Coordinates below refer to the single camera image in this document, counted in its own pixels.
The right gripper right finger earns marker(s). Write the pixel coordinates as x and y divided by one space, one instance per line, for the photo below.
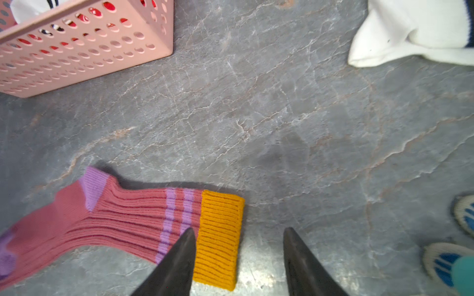
305 275

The purple striped sock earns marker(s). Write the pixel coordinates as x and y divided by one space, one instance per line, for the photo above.
96 210

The pink plastic basket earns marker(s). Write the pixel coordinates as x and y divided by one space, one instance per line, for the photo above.
57 64

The white sock black stripes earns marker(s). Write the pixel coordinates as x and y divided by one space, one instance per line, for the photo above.
441 31

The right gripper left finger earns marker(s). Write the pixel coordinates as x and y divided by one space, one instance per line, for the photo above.
173 276

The red christmas sock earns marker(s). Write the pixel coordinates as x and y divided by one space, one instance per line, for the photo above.
71 17

